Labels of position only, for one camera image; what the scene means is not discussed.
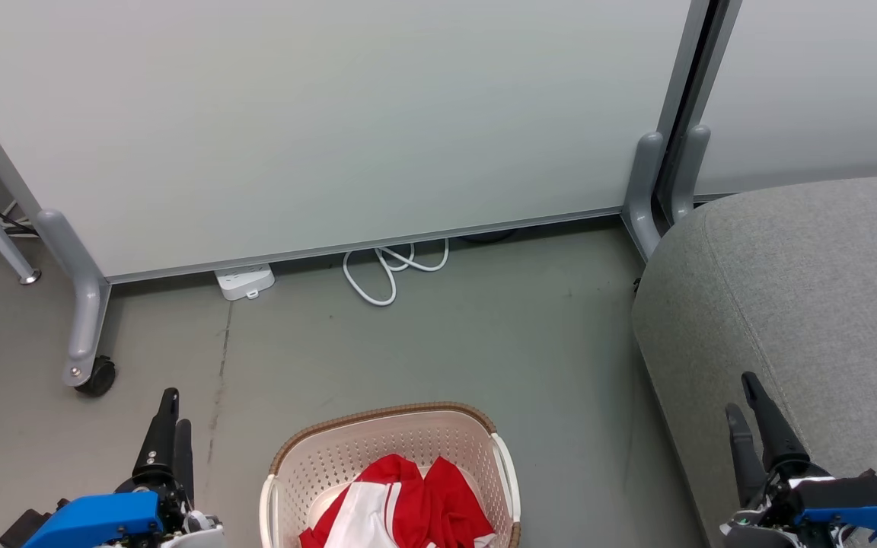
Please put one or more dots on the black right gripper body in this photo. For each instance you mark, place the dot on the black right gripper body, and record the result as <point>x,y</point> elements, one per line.
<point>781,495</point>

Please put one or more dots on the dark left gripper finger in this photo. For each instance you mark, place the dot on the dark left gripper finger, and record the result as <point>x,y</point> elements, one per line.
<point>158,449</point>
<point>184,460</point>

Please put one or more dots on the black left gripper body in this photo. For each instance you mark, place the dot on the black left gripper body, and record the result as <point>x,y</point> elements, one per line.
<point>173,504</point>

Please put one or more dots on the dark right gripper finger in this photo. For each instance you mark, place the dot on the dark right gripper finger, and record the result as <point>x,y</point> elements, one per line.
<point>777,434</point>
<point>747,457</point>

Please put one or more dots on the red white striped jersey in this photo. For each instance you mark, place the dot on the red white striped jersey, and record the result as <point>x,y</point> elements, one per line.
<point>366,514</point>

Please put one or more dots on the grey fabric sofa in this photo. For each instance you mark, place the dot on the grey fabric sofa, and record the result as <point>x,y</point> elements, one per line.
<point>804,304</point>

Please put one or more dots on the black caster wheel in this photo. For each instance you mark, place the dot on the black caster wheel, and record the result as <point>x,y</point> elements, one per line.
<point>100,377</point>

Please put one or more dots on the grey partition leg with caster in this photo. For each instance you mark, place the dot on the grey partition leg with caster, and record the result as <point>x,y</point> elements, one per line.
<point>82,304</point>

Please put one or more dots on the white power strip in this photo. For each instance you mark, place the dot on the white power strip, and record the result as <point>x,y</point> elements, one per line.
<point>244,280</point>

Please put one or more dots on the cream perforated laundry basket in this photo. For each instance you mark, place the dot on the cream perforated laundry basket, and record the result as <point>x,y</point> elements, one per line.
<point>377,441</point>

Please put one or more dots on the narrow white partition panel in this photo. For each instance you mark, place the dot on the narrow white partition panel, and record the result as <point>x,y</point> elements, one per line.
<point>819,84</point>

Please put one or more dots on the large white partition panel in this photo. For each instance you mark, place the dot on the large white partition panel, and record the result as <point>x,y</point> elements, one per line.
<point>294,114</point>

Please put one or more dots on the blue right wrist camera housing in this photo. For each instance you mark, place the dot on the blue right wrist camera housing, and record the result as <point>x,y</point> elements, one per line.
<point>853,498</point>

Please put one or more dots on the blue wrist camera housing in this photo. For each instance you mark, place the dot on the blue wrist camera housing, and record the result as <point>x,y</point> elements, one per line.
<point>853,498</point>
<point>96,519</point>

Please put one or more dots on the blue left wrist camera housing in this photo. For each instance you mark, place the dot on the blue left wrist camera housing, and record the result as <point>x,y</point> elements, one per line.
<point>96,519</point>

